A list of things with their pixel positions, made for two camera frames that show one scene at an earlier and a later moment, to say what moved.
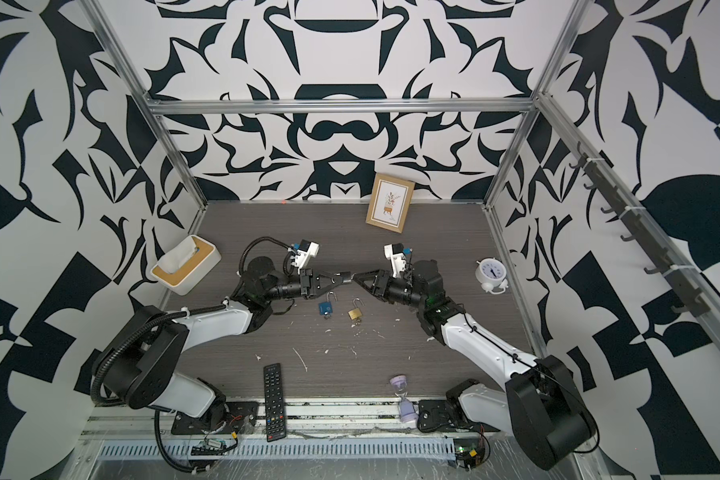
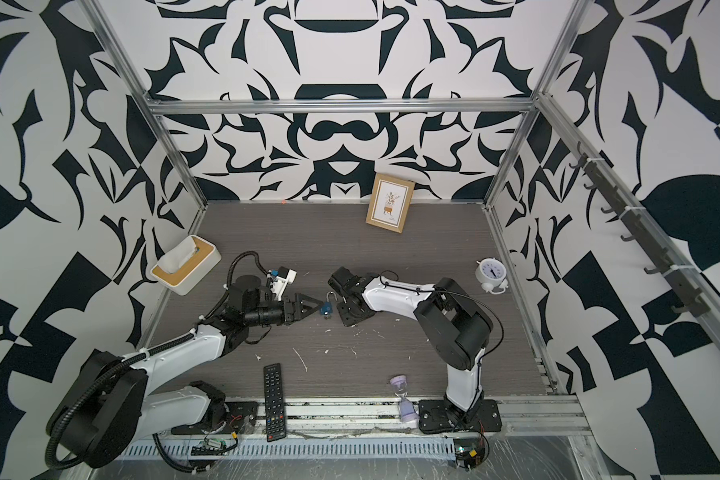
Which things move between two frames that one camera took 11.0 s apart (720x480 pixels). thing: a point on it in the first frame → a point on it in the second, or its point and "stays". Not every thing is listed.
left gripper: x=308 y=282 → x=296 y=314
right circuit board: x=469 y=452 stays
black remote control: x=274 y=402 stays
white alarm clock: x=492 y=273 stays
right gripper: x=385 y=285 → x=344 y=318
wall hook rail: x=686 y=295 stays
